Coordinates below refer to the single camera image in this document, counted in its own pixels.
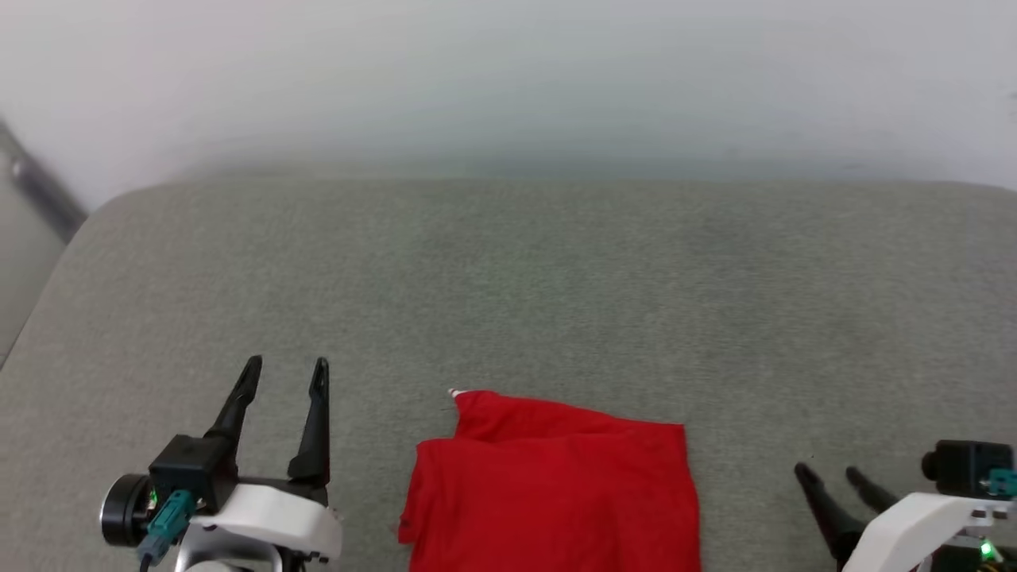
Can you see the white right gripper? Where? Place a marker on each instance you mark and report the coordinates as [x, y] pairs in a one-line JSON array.
[[914, 520]]

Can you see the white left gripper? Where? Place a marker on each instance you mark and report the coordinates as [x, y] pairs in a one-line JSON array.
[[286, 512]]

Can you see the red garment with white trim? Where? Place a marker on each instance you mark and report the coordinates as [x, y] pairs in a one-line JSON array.
[[556, 492]]

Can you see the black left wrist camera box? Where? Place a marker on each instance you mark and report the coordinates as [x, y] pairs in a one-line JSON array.
[[191, 469]]

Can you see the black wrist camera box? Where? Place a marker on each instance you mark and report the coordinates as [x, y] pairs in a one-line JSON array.
[[191, 469], [965, 465]]

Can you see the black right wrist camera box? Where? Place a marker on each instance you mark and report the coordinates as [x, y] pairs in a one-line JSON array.
[[965, 465]]

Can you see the teal left camera connector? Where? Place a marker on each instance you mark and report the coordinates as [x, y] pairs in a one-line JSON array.
[[167, 520]]

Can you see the teal camera connector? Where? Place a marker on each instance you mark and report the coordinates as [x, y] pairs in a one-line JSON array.
[[167, 520], [1001, 482]]

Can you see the teal right camera connector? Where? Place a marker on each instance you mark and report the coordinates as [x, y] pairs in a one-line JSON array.
[[1001, 482]]

